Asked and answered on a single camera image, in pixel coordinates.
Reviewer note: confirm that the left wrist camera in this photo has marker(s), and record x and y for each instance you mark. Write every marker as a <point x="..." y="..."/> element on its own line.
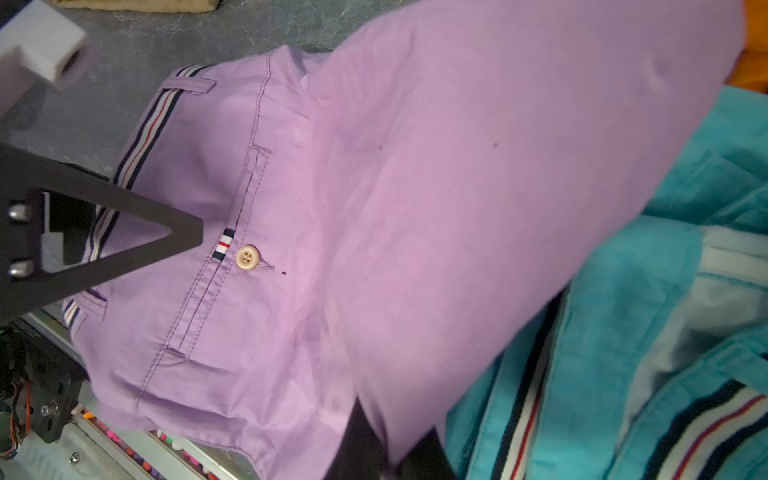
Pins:
<point x="38" y="43"/>

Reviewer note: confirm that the orange pants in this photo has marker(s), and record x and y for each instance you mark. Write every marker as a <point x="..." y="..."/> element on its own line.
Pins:
<point x="750" y="70"/>

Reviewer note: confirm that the khaki pants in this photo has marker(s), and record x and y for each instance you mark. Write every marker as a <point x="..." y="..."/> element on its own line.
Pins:
<point x="144" y="6"/>

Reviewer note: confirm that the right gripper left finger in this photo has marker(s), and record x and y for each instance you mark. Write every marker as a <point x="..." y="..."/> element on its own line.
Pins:
<point x="40" y="194"/>

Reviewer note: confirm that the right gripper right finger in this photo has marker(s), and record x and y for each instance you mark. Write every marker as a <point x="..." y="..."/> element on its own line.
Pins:
<point x="363" y="456"/>

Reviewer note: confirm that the teal pants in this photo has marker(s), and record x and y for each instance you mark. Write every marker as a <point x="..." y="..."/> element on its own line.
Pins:
<point x="652" y="364"/>

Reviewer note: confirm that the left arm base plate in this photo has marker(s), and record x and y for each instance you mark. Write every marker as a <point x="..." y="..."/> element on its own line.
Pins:
<point x="40" y="386"/>

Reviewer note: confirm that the purple pants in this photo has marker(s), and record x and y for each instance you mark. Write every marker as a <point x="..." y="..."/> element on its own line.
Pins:
<point x="381" y="220"/>

